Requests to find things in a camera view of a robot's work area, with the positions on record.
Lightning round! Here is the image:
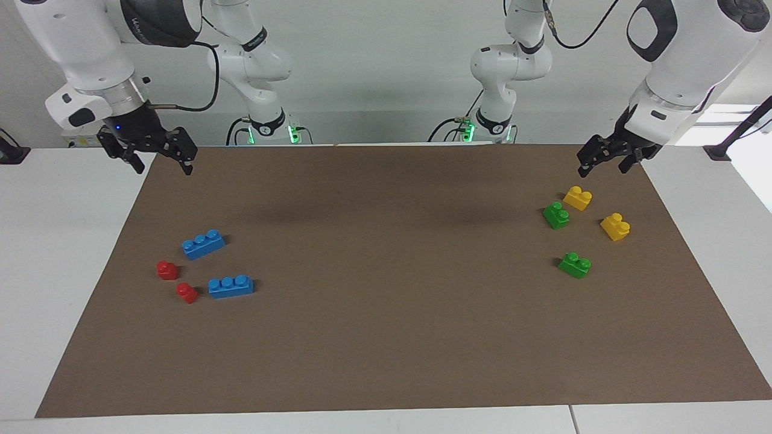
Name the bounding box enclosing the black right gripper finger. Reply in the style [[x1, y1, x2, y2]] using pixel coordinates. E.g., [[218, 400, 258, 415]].
[[96, 130, 146, 175], [158, 127, 198, 176]]

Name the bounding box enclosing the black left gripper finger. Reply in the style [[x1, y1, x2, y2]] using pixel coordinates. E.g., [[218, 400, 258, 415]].
[[618, 151, 647, 175], [577, 136, 616, 178]]

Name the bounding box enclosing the green two-stud toy brick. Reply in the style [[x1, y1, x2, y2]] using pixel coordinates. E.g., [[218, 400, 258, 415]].
[[557, 252, 592, 279], [542, 201, 571, 230]]

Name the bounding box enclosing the blue three-stud toy brick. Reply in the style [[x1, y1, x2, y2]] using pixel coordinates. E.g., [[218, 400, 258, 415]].
[[182, 229, 226, 260], [208, 275, 255, 300]]

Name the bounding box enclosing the yellow two-stud toy brick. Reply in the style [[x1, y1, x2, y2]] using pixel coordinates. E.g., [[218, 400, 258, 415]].
[[563, 186, 593, 212], [600, 213, 631, 242]]

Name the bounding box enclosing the black angled stand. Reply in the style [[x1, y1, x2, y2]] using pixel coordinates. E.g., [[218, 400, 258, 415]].
[[703, 95, 772, 162]]

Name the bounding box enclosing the brown table mat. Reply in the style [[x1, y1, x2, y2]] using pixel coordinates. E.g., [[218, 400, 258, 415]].
[[35, 143, 772, 418]]

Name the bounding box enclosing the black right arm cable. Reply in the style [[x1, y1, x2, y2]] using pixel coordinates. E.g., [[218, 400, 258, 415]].
[[147, 15, 242, 113]]

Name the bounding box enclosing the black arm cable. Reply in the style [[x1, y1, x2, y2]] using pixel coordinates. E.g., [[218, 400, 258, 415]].
[[541, 0, 622, 50], [147, 15, 242, 113]]

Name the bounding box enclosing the black base cable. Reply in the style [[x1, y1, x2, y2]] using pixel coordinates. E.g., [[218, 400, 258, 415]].
[[226, 117, 251, 146], [428, 90, 484, 143]]

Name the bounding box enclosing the white wall socket box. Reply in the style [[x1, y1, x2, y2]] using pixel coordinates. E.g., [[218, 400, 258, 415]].
[[60, 124, 106, 148]]

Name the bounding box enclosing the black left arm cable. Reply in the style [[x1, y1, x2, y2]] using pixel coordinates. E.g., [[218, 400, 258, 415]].
[[541, 0, 622, 50]]

